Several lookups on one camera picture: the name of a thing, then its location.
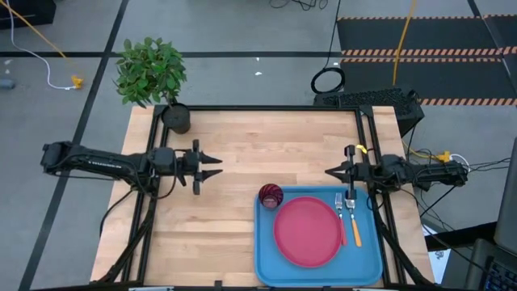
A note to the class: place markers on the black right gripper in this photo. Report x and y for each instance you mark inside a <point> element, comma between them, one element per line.
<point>365,171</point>

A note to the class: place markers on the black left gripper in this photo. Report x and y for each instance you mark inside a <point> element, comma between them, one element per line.
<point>187,163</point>

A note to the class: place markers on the red round plate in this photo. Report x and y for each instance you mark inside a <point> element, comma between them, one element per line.
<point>307,232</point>

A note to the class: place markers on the red faceted plastic cup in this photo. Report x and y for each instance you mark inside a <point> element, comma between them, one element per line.
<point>270,196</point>

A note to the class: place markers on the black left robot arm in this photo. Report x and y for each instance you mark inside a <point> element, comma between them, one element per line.
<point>101,161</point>

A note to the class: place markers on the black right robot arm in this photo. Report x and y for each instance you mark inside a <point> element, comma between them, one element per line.
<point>424,171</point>

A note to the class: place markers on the blue plastic tray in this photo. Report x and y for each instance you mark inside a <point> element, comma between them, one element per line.
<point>363,266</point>

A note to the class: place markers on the yellow tape piece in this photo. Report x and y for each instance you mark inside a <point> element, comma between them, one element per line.
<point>362,149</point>

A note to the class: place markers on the black plant pot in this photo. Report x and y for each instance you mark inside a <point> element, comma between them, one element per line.
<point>176,119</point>

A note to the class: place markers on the black computer tower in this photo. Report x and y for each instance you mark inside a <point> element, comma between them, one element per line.
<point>371,101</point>

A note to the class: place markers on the green leafy plant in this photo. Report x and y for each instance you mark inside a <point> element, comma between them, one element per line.
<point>149,72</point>

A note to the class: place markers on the black hazard striped floor mat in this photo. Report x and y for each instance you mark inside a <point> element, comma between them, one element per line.
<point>424,34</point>

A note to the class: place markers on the grey monitor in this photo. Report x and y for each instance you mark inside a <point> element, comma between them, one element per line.
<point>508,202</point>

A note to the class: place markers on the black laptop keyboard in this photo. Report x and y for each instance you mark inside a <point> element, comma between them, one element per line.
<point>497,271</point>

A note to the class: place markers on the black box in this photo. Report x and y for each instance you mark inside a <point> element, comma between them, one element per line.
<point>24,12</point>

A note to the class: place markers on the black aluminium table frame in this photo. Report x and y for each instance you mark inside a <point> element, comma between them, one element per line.
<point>262,108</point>

